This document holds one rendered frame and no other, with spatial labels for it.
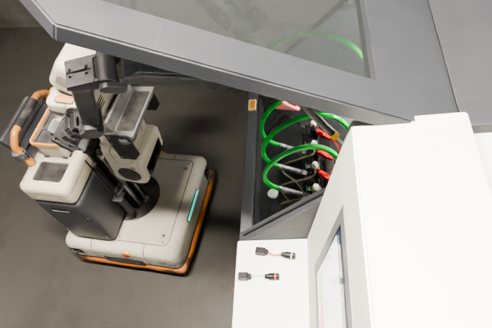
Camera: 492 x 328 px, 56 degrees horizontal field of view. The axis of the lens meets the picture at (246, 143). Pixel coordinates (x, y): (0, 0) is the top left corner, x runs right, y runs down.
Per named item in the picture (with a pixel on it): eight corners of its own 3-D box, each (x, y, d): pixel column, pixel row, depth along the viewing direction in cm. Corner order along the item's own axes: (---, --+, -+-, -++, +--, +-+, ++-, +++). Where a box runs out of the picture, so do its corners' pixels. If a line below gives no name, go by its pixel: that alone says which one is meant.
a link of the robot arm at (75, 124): (68, 116, 154) (69, 132, 153) (80, 106, 147) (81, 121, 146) (94, 118, 160) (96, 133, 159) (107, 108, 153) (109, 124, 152)
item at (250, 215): (255, 114, 198) (248, 89, 186) (266, 113, 198) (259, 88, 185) (249, 251, 163) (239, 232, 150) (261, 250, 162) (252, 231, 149)
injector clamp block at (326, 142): (305, 156, 176) (301, 132, 164) (332, 154, 174) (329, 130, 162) (307, 239, 157) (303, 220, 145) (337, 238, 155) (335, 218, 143)
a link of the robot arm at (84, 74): (57, 50, 114) (60, 87, 112) (114, 47, 118) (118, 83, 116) (77, 111, 156) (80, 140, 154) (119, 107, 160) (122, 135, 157)
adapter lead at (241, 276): (239, 280, 138) (237, 278, 136) (239, 274, 139) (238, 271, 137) (279, 281, 135) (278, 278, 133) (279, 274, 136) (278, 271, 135)
